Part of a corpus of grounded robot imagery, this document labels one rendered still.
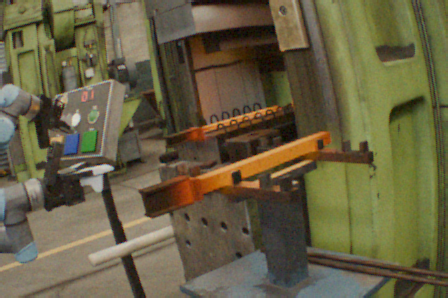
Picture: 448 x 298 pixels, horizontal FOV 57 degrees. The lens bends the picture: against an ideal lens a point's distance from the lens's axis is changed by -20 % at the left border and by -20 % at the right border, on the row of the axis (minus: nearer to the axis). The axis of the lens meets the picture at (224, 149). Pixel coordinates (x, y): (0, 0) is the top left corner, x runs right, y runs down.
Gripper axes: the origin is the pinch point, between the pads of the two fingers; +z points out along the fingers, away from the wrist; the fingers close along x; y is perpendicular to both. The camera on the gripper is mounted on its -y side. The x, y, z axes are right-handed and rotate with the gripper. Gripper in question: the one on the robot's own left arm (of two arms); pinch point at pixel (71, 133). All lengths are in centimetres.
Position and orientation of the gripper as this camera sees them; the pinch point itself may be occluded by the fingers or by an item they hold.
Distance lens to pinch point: 161.8
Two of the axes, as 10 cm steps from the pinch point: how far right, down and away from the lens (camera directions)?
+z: 4.7, 2.7, 8.4
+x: -8.8, 0.8, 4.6
